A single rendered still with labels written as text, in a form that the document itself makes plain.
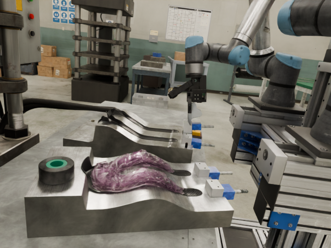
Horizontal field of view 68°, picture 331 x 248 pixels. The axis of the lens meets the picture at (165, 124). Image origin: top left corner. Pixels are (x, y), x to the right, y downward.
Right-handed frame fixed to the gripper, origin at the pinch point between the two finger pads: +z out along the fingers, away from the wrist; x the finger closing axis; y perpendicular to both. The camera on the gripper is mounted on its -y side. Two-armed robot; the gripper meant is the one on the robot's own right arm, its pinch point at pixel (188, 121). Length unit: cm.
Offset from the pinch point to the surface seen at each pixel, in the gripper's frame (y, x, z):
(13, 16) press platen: -65, -15, -42
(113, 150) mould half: -29.0, -17.1, 8.7
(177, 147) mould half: -4.4, -17.5, 7.1
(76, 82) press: -211, 348, -21
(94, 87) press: -177, 352, -13
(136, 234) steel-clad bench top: -13, -52, 20
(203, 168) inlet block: 4.6, -29.4, 10.9
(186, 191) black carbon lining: -0.9, -38.7, 14.7
